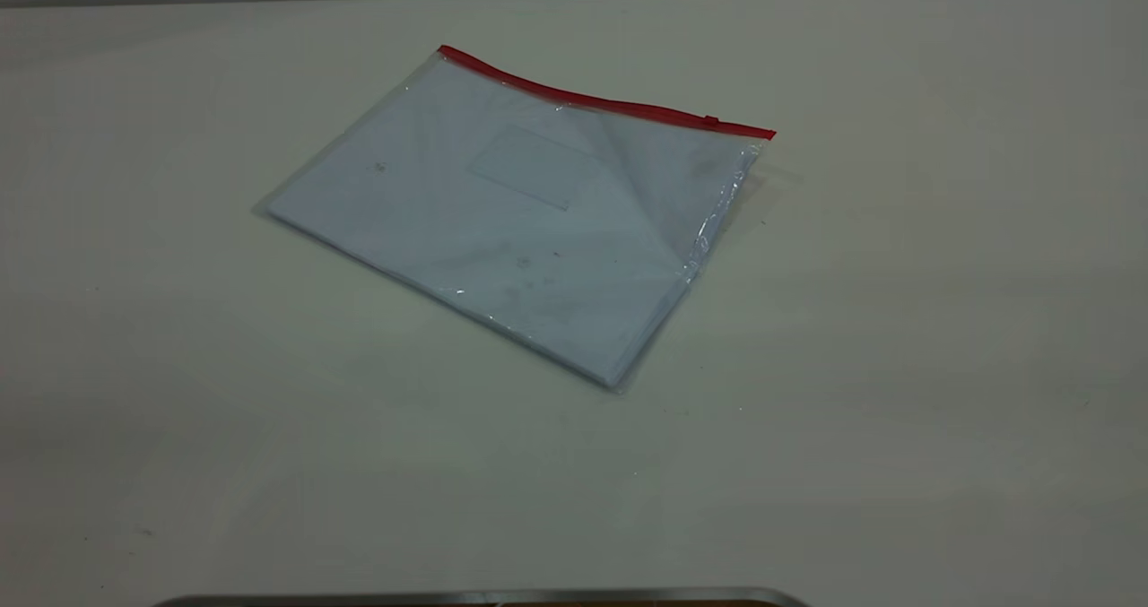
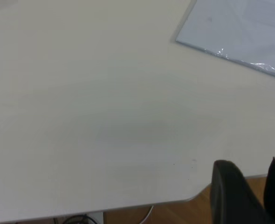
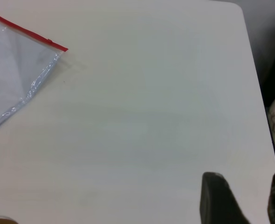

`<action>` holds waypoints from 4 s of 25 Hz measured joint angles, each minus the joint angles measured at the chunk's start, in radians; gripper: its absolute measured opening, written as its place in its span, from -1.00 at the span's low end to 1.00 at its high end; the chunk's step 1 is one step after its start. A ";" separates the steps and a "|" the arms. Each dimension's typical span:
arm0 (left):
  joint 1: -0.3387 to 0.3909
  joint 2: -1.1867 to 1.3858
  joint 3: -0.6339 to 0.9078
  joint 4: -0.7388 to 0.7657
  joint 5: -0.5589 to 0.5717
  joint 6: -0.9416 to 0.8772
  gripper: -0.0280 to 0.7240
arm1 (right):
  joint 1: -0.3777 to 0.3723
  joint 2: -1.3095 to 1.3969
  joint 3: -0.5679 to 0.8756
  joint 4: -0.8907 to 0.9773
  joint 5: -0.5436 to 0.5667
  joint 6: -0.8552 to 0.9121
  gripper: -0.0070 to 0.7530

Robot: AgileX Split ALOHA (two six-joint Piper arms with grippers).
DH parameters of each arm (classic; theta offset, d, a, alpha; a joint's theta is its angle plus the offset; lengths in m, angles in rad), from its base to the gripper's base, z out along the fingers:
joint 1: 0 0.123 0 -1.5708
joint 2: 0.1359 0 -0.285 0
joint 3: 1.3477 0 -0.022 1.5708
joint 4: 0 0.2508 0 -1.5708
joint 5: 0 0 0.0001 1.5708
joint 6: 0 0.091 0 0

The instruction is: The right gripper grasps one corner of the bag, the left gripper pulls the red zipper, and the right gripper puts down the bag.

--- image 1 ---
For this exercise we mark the clear zip bag red zipper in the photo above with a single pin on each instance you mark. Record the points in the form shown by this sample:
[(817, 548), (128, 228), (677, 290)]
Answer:
[(628, 177)]

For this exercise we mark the silver metal frame bar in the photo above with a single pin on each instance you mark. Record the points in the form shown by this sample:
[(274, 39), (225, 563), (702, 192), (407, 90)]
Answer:
[(484, 599)]

